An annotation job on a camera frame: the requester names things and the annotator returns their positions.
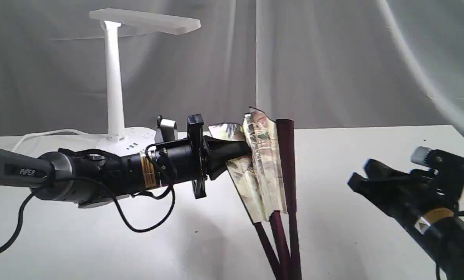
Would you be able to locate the painted paper folding fan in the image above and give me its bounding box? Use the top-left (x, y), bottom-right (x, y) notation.
top-left (208, 107), bottom-right (302, 280)

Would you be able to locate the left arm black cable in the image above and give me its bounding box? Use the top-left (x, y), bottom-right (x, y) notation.
top-left (0, 145), bottom-right (176, 261)

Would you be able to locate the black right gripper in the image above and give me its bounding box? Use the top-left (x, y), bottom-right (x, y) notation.
top-left (348, 158), bottom-right (459, 234)

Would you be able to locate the white desk lamp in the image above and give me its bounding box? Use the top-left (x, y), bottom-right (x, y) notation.
top-left (88, 8), bottom-right (201, 156)

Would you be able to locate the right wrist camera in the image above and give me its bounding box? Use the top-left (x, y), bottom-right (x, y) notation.
top-left (411, 147), bottom-right (464, 200)

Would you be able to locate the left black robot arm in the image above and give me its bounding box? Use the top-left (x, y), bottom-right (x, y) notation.
top-left (0, 114), bottom-right (251, 208)

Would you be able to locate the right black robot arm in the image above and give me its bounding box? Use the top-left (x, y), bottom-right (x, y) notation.
top-left (348, 157), bottom-right (464, 280)

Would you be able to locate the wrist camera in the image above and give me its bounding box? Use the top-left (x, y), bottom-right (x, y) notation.
top-left (411, 147), bottom-right (464, 200)
top-left (155, 115), bottom-right (178, 143)

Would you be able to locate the grey backdrop curtain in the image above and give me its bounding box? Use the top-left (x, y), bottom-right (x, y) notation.
top-left (0, 0), bottom-right (464, 135)

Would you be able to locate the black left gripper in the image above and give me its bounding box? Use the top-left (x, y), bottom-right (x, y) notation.
top-left (146, 114), bottom-right (251, 199)

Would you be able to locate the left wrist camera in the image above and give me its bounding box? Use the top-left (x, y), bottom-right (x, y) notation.
top-left (155, 115), bottom-right (178, 143)

